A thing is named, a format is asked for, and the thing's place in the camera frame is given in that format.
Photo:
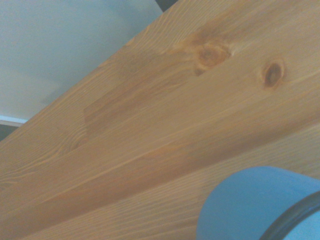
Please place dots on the blue mug with dark rim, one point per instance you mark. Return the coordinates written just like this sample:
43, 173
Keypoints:
250, 205

